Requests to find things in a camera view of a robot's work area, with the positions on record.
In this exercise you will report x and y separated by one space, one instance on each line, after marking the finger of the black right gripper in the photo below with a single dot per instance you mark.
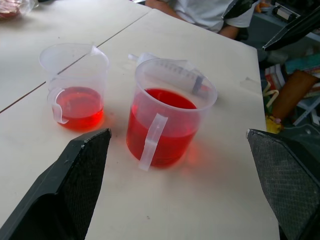
292 30
237 10

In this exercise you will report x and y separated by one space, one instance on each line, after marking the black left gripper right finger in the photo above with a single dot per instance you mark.
287 180

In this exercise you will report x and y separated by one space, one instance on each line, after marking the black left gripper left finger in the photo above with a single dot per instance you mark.
62 190

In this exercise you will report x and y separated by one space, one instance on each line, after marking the small plastic beaker red liquid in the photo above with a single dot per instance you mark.
75 110

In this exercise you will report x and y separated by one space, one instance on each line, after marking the clear plastic syringe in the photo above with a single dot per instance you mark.
175 68

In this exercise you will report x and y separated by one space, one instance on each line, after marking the large plastic beaker red liquid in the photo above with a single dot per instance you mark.
160 130

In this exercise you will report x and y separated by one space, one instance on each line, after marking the black box device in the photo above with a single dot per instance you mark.
287 11

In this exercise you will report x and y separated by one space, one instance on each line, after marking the person in white shirt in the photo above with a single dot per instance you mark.
212 12

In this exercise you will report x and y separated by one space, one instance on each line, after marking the stack of books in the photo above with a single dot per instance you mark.
275 77

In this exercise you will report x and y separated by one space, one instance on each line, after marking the yellow toy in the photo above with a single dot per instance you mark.
273 123

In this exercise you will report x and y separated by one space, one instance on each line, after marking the clear plastic bag red contents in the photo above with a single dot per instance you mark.
12 7

